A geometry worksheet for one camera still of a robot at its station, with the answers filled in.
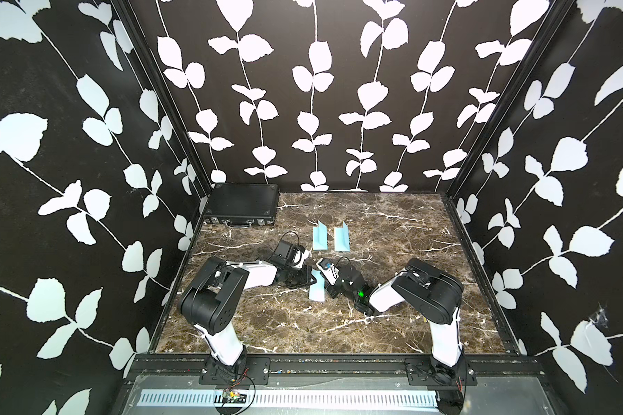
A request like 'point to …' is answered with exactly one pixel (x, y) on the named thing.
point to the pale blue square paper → (320, 237)
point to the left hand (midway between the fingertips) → (316, 278)
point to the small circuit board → (230, 397)
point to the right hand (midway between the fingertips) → (321, 269)
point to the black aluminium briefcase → (242, 205)
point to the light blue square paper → (342, 241)
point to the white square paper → (317, 290)
